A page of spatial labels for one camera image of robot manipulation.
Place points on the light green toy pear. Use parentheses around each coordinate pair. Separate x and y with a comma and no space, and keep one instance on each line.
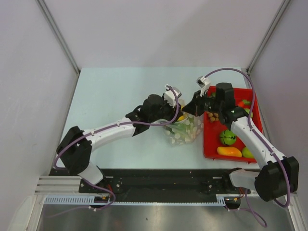
(246,153)

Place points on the yellow orange toy mango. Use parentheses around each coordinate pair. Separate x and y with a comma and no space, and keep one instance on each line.
(229,151)

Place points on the clear polka-dot zip bag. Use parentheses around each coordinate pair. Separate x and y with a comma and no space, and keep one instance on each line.
(183,132)

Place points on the aluminium frame rail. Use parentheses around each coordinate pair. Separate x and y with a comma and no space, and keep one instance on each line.
(58,185)

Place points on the white cable duct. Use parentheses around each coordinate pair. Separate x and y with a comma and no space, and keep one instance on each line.
(69,200)

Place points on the brown toy longan bunch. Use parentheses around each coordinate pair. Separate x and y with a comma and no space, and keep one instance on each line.
(212,117)

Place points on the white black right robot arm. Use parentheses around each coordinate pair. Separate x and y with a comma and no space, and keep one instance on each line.
(278,175)

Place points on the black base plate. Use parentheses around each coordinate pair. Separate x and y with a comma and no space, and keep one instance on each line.
(167,186)

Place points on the light green toy cabbage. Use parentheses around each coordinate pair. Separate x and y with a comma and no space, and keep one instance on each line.
(249,112)

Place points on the green toy split vegetable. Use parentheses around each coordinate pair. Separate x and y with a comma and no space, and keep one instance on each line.
(227,137)

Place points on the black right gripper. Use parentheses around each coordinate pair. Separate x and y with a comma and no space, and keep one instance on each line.
(194,107)

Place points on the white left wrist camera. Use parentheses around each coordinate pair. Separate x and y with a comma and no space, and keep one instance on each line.
(171,94)

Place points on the yellow toy bell pepper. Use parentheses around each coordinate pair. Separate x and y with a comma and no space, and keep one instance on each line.
(182,118)

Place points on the red plastic tray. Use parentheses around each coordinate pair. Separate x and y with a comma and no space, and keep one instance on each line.
(212,130)

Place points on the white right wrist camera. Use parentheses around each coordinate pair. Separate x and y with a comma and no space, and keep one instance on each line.
(204,83)

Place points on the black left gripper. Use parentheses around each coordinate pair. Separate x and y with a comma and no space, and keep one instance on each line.
(170,117)

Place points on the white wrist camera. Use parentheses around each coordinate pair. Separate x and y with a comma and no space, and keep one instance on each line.
(204,83)
(171,94)

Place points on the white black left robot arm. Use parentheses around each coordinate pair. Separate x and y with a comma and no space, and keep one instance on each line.
(75,149)

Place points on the orange toy carrot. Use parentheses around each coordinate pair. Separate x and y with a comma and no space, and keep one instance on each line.
(244,103)

